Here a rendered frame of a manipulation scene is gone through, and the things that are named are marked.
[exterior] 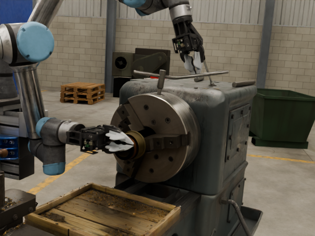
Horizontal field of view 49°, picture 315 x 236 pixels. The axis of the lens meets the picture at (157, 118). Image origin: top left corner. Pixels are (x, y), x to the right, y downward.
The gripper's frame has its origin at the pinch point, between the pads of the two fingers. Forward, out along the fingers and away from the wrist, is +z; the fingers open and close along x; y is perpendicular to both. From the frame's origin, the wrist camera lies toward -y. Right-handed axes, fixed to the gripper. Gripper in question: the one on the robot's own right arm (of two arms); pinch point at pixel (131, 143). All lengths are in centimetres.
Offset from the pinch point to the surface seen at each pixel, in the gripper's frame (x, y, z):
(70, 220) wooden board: -21.7, 15.3, -9.8
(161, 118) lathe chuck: 6.0, -15.1, 2.0
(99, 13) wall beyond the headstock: 144, -839, -688
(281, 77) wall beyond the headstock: -24, -1020, -123
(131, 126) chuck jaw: 3.2, -8.5, -5.5
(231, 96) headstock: 13.2, -42.1, 17.1
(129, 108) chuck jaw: 8.2, -12.6, -9.7
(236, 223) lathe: -54, -77, 16
